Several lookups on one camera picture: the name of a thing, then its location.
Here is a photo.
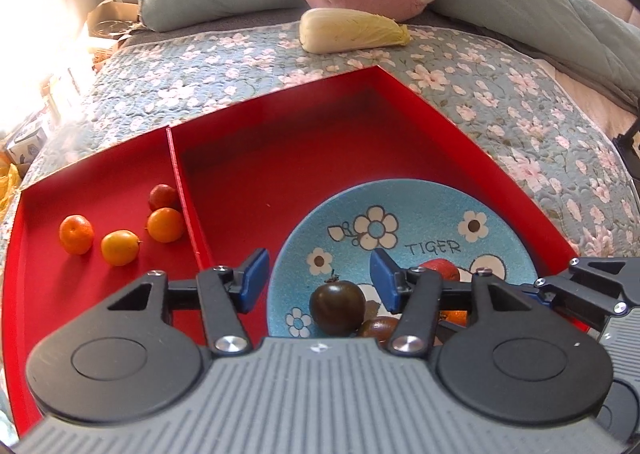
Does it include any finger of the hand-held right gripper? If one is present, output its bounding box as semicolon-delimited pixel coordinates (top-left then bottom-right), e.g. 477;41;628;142
520;274;632;332
568;256;640;291

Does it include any red round fruit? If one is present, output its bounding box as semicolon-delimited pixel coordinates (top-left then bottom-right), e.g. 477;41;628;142
419;258;462;283

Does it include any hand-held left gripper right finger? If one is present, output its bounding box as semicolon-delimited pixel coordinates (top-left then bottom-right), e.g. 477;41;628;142
369;249;534;358

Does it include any dark purple tomato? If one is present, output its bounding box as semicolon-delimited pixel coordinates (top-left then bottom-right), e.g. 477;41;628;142
309;281;367;337

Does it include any black stand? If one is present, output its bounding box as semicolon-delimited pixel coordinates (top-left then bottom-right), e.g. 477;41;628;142
611;116;640;161

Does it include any blue floral quilt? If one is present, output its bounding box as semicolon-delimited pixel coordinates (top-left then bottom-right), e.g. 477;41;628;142
0;20;640;265

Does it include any yellow plastic bag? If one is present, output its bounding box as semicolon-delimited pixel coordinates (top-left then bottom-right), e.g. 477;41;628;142
0;154;22;225

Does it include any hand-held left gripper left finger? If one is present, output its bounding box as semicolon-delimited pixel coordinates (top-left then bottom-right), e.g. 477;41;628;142
106;248;270;356

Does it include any blue flower-print plate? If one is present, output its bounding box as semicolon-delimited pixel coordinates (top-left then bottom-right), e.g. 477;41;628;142
266;179;540;341

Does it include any wide red cardboard tray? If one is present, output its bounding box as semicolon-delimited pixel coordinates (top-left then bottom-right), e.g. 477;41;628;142
166;64;597;350

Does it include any small white printed box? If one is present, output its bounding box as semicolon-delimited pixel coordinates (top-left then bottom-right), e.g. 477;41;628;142
5;126;50;165

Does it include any small red fruit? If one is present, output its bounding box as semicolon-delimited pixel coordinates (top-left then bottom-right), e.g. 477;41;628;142
148;184;181;213

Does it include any brown round fruit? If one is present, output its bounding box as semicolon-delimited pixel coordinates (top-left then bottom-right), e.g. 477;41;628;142
357;316;402;339

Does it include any brown cardboard box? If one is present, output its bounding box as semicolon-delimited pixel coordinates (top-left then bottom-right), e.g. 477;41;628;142
86;0;142;39

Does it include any napa cabbage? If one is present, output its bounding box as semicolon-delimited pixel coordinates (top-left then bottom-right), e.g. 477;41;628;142
299;8;412;55

